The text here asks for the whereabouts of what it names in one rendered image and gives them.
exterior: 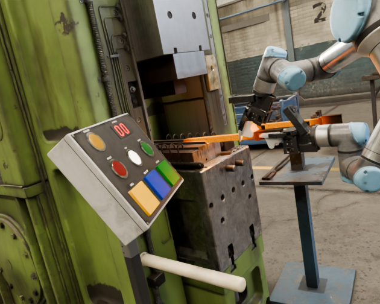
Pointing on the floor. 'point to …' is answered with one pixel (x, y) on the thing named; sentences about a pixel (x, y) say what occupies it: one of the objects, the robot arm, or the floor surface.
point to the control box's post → (136, 272)
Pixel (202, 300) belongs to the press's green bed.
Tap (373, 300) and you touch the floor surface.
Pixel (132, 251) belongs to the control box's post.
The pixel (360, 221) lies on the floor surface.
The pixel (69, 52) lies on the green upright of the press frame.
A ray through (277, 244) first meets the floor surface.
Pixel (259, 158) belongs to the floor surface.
